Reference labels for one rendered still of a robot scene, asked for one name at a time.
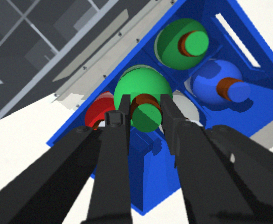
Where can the blue crate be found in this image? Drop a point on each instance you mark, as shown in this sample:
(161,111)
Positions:
(152,175)

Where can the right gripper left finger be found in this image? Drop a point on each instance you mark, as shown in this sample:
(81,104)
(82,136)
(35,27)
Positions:
(46,190)

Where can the white bottle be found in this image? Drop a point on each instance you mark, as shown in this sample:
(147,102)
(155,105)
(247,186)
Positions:
(187,108)

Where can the green bottle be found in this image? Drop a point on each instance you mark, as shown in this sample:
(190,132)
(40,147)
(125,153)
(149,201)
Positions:
(174,43)
(145,84)

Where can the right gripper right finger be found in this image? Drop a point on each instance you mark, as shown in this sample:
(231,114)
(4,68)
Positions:
(211,194)

